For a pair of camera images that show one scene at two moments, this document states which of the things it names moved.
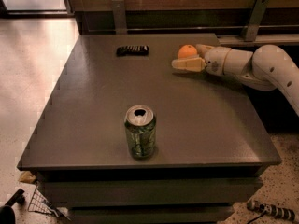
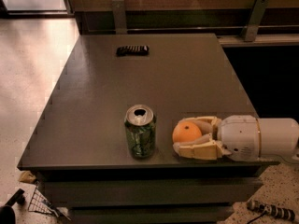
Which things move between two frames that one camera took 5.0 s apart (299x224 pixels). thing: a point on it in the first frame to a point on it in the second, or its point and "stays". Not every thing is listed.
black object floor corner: x=7 y=212 stays
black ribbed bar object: x=133 y=50 stays
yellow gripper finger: x=202 y=49 to x=207 y=124
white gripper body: x=213 y=61 to x=239 y=136
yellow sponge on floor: x=27 y=176 stays
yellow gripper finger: x=195 y=64 to x=204 y=147
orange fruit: x=187 y=51 to x=186 y=132
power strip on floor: x=272 y=210 stays
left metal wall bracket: x=119 y=11 stays
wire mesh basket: x=41 y=204 stays
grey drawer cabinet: x=124 y=139 stays
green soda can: x=140 y=128 stays
